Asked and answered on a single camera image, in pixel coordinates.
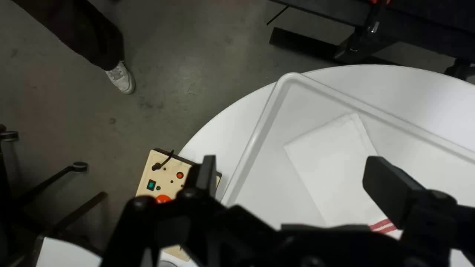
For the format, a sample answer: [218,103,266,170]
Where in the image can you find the large white plastic tray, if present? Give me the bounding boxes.
[220,72,475,242]

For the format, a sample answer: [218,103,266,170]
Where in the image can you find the black equipment stand base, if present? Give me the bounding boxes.
[269,0,475,81]

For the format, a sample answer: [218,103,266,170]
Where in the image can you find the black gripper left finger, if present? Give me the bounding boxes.
[193,155,220,199]

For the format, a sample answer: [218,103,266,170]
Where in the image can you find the black metal frame legs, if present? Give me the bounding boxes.
[0,124,109,254]

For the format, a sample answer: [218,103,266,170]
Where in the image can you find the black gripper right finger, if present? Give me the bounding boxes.
[362,156,428,235]

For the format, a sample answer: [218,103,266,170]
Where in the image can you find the wooden busy board toy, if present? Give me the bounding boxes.
[134,147,223,265]

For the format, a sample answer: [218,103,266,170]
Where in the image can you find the white sneaker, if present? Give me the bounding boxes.
[104,60,137,97]

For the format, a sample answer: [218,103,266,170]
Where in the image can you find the white towel with red stripes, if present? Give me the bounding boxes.
[282,112,404,238]

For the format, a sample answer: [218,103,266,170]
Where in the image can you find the person's dark trouser leg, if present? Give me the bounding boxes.
[12,0,126,73]

